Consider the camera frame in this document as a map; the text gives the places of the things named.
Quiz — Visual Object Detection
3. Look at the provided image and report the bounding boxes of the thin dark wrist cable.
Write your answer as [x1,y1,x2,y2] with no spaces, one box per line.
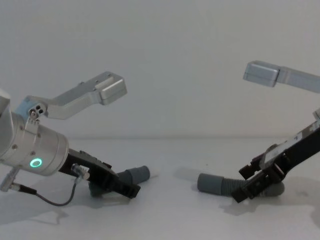
[0,163,90,207]

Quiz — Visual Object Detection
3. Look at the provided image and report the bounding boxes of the grey corrugated hose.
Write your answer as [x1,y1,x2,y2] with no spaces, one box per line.
[197,173,285,200]
[88,164,151,199]

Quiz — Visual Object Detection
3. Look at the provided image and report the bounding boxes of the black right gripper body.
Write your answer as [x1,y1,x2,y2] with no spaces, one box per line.
[264,121,320,176]

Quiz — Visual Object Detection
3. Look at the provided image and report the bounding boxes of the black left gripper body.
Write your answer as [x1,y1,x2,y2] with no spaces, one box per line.
[58,148,119,187]

